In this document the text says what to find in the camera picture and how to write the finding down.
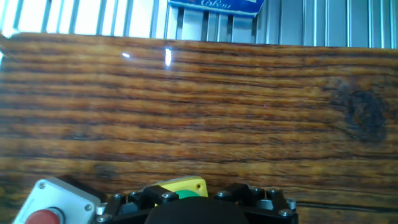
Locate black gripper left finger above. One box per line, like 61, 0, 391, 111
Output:
95, 185, 180, 224

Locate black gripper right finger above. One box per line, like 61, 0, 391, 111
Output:
213, 182, 300, 224

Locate grey box large red button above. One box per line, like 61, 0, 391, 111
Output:
12, 175, 109, 224

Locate yellow box green button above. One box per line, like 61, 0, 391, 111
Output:
151, 175, 209, 207

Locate brown wooden board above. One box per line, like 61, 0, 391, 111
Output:
0, 32, 398, 224

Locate gold and blue tissue box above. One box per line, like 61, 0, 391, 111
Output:
167, 0, 266, 18

